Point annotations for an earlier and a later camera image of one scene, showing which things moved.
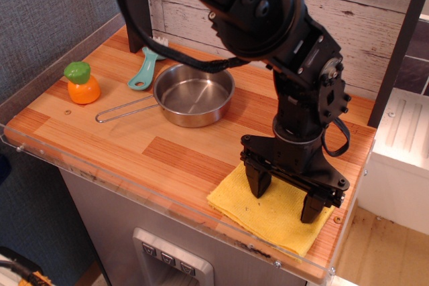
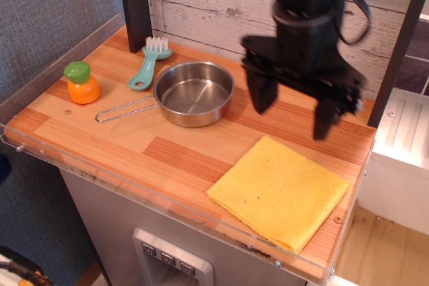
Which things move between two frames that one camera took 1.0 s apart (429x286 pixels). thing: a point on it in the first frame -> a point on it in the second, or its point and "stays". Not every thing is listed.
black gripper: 302,167 -> 309,55
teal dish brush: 143,78 stays
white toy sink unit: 395,183 stays
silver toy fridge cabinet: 139,243 stays
